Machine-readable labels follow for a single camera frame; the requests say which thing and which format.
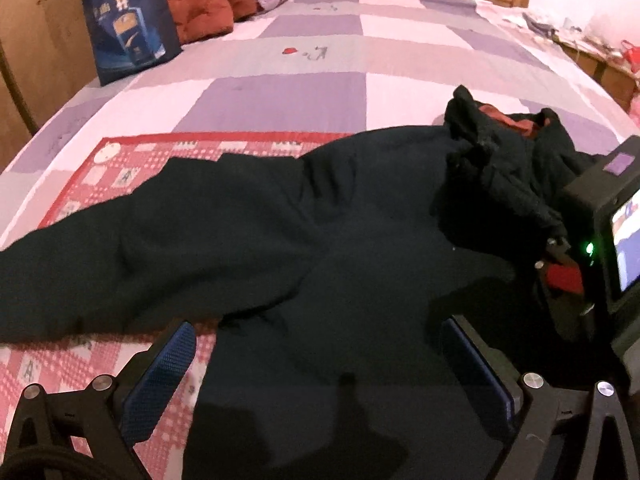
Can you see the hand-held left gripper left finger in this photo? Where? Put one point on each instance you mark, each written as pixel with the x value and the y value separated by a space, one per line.
pixel 160 380

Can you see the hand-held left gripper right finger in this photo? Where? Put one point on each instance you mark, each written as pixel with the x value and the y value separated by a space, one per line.
pixel 475 375

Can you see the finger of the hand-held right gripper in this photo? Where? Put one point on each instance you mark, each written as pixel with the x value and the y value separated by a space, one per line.
pixel 557 250

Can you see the dark hooded jacket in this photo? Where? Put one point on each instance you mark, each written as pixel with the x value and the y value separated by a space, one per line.
pixel 300 240

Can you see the wooden bedside cabinet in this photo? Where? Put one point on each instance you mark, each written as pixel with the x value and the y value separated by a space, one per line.
pixel 610 80

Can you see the red plastic item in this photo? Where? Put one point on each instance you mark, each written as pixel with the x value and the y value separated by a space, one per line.
pixel 631 55

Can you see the red checked mat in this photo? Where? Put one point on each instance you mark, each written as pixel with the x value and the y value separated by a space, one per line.
pixel 125 160

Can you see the purple patchwork bed sheet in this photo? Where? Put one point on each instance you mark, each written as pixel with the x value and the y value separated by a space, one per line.
pixel 300 60

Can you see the blue shopping bag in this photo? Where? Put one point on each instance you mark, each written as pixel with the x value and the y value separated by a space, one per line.
pixel 130 35

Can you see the large red cushion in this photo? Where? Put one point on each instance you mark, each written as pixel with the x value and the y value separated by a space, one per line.
pixel 200 0

